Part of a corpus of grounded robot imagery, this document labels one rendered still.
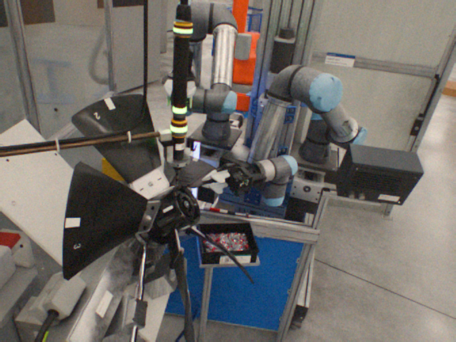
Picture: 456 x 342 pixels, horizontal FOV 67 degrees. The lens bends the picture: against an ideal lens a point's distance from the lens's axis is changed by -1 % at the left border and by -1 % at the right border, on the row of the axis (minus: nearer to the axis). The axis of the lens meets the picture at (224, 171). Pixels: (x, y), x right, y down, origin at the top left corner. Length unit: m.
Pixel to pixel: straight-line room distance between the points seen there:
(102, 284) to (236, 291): 1.07
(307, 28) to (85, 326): 1.43
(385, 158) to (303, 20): 0.71
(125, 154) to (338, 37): 2.03
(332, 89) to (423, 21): 1.71
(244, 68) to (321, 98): 3.68
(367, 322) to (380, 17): 1.99
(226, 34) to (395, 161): 0.77
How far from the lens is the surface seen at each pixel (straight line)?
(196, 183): 1.09
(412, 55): 2.87
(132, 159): 0.97
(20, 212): 0.96
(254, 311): 1.95
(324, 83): 1.18
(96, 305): 0.85
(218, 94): 1.18
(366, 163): 1.34
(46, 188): 1.04
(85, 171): 0.73
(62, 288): 0.85
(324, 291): 2.52
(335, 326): 2.37
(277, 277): 1.76
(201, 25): 1.43
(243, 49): 4.70
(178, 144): 0.95
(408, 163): 1.42
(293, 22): 1.71
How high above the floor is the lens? 1.79
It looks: 31 degrees down
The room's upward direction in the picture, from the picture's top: 7 degrees clockwise
